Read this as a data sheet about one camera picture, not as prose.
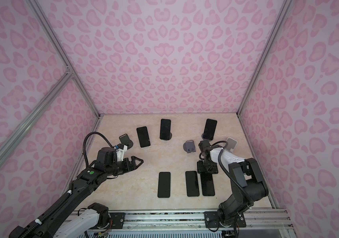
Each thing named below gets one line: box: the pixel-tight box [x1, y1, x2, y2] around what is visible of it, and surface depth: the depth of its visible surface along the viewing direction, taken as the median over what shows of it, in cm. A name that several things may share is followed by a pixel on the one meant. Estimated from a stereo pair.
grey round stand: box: [118, 133, 134, 150], surface depth 98 cm
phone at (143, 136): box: [136, 125, 151, 148], surface depth 100 cm
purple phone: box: [200, 173, 216, 196], surface depth 85 cm
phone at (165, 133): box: [159, 119, 172, 141], surface depth 102 cm
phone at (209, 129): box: [202, 118, 218, 141], surface depth 100 cm
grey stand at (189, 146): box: [182, 139, 196, 154], surface depth 100 cm
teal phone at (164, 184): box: [157, 171, 171, 198], surface depth 86 cm
